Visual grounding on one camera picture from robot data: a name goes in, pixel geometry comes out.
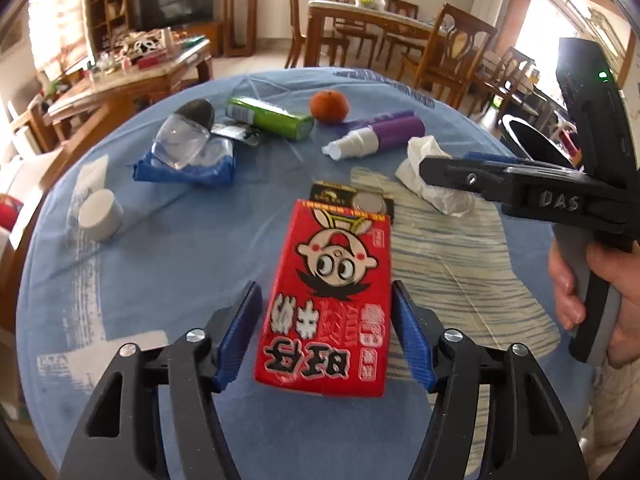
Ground striped window blind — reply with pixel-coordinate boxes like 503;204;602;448
27;0;91;78

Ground white standing air conditioner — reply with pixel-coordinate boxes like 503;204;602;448
470;0;506;26

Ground black trash bin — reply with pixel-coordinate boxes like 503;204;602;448
500;114;583;171

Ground red cushion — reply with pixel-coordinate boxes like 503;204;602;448
0;195;23;231

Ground blue tablecloth round table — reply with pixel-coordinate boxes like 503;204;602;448
15;66;601;480

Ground purple spray bottle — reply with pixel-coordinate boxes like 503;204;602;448
321;110;426;160

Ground wooden television cabinet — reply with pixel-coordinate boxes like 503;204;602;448
170;21;224;58

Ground person's right hand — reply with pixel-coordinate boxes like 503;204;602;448
546;242;640;368

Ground wooden dining table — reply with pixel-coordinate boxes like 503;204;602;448
306;0;451;68

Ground flat screen television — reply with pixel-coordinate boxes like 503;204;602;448
132;0;215;33

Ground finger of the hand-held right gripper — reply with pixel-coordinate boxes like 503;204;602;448
462;151;591;181
419;156;506;201

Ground wooden coffee table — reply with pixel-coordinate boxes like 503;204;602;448
44;35;213;128

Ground wooden bookshelf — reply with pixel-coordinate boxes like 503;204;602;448
86;0;142;53

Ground black coin battery pack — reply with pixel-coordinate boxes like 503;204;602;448
309;182;396;226

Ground orange tangerine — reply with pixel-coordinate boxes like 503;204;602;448
309;90;350;124

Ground red cartoon drink carton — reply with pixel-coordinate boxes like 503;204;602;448
255;199;392;398

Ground clear cup with dark lid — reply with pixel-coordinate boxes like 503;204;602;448
152;100;216;170

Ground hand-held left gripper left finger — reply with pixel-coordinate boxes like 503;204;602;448
59;280;264;480

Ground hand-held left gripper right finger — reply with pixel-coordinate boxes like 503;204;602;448
391;280;585;480

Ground white tissue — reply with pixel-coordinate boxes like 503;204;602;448
395;136;476;218

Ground blue wet wipes pack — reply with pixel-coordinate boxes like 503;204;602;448
132;137;236;187

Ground beige trousers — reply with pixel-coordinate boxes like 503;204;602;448
585;355;640;480

